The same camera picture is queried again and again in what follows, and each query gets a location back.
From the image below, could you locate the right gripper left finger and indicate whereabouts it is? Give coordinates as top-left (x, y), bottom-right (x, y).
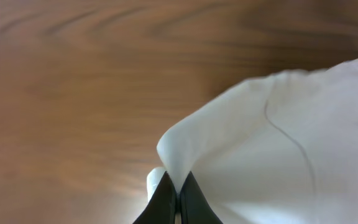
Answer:
top-left (133, 170), bottom-right (177, 224)

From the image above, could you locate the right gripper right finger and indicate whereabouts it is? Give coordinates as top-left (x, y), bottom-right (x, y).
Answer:
top-left (180, 172), bottom-right (223, 224)

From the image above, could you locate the white robot print t-shirt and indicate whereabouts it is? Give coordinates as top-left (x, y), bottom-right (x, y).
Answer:
top-left (157, 59), bottom-right (358, 223)

